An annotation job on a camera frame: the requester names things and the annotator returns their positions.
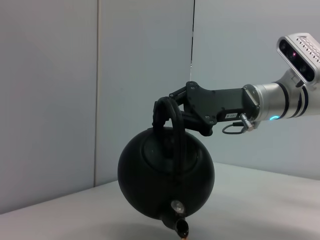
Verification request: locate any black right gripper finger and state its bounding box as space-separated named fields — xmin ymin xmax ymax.
xmin=179 ymin=112 xmax=205 ymax=133
xmin=168 ymin=86 xmax=191 ymax=112

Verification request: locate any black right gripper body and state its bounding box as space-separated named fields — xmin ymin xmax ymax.
xmin=185 ymin=80 xmax=259 ymax=137

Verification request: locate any black round teapot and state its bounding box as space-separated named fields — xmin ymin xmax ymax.
xmin=117 ymin=96 xmax=216 ymax=238

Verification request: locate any right gripper cable with plug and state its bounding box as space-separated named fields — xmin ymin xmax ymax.
xmin=221 ymin=113 xmax=261 ymax=135

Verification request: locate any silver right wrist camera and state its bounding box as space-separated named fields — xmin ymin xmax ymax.
xmin=276 ymin=32 xmax=320 ymax=85

